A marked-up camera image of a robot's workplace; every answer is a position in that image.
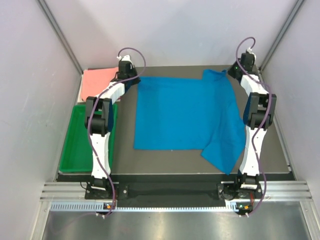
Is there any blue t shirt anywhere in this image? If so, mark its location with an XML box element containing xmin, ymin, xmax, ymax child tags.
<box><xmin>133</xmin><ymin>69</ymin><xmax>246</xmax><ymax>175</ymax></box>

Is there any folded pink t shirt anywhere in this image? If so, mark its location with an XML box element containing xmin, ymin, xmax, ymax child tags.
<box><xmin>80</xmin><ymin>67</ymin><xmax>119</xmax><ymax>102</ymax></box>

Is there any aluminium frame rail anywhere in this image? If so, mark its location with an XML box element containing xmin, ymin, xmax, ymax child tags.
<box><xmin>40</xmin><ymin>181</ymin><xmax>312</xmax><ymax>202</ymax></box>

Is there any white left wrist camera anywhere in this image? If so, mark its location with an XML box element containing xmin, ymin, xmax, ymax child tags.
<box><xmin>116</xmin><ymin>54</ymin><xmax>132</xmax><ymax>63</ymax></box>

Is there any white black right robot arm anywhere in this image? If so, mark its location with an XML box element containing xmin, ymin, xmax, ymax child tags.
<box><xmin>227</xmin><ymin>50</ymin><xmax>277</xmax><ymax>198</ymax></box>

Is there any grey slotted cable duct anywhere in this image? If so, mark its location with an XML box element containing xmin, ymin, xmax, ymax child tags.
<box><xmin>49</xmin><ymin>201</ymin><xmax>256</xmax><ymax>213</ymax></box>

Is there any green plastic tray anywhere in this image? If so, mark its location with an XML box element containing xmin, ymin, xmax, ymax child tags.
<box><xmin>58</xmin><ymin>103</ymin><xmax>118</xmax><ymax>174</ymax></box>

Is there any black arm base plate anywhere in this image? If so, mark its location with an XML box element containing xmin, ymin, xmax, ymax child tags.
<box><xmin>85</xmin><ymin>182</ymin><xmax>261</xmax><ymax>208</ymax></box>

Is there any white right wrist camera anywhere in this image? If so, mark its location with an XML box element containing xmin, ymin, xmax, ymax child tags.
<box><xmin>245</xmin><ymin>47</ymin><xmax>257</xmax><ymax>59</ymax></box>

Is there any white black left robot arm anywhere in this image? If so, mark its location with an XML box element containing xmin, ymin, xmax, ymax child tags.
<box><xmin>84</xmin><ymin>55</ymin><xmax>140</xmax><ymax>199</ymax></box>

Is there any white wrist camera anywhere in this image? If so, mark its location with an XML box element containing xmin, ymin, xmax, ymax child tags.
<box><xmin>245</xmin><ymin>47</ymin><xmax>257</xmax><ymax>59</ymax></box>
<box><xmin>116</xmin><ymin>54</ymin><xmax>132</xmax><ymax>63</ymax></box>

